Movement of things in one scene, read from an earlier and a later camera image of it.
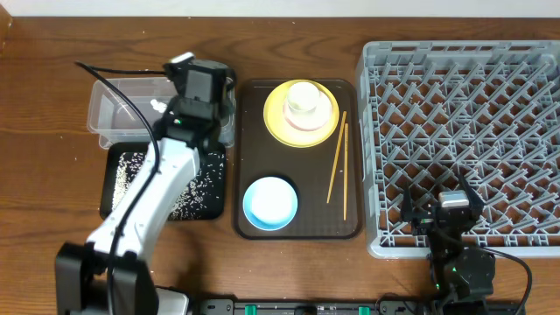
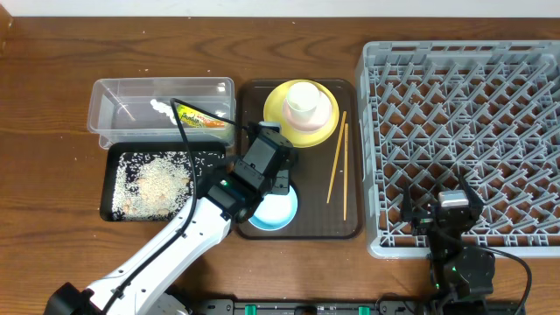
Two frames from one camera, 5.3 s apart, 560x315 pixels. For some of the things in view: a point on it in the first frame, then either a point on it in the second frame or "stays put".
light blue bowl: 269,203 stays put
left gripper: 225,98 to 284,179
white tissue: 159,107 stays put
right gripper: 437,214 stays put
